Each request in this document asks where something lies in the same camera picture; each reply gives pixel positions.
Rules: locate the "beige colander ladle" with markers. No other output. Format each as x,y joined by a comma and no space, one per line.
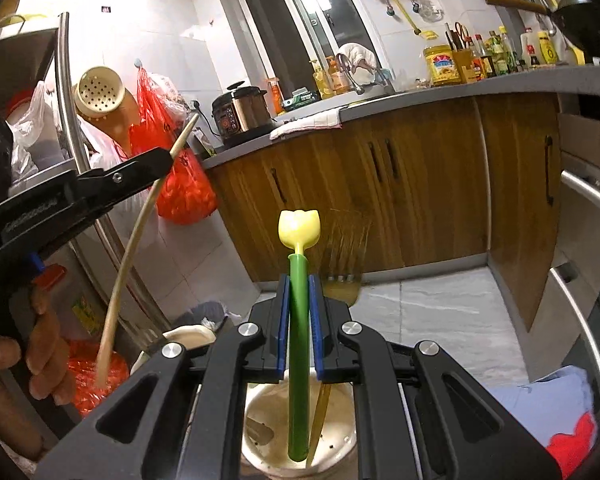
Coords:
101,98

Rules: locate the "wooden knife block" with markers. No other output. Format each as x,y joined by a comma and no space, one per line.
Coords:
464,62

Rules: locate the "person left hand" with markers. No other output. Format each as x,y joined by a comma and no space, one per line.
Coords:
46,358

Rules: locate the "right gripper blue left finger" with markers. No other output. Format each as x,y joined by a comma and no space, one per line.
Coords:
282,304

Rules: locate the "electric pressure cooker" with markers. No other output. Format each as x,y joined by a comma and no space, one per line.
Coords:
241,114

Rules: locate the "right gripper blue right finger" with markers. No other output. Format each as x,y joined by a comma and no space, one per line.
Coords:
316,304

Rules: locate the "blue cartoon cloth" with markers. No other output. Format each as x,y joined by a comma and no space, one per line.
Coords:
558,410

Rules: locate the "cream ceramic utensil holder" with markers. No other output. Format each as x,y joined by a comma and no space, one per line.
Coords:
336,456

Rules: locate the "metal shelf rack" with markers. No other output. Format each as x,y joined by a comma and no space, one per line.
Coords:
27,55

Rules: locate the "yellow oil bottle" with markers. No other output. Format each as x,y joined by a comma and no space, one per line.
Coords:
441,66

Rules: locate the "gold fork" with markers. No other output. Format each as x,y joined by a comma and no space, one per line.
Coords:
344,255

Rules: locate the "yellow green plastic fork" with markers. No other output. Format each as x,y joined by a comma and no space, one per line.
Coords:
299,230

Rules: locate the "white dish towel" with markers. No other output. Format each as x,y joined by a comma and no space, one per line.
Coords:
329,119

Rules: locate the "black wok with lid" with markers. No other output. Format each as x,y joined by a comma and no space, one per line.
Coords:
578,20

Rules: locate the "built-in oven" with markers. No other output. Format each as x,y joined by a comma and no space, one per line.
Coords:
566,329

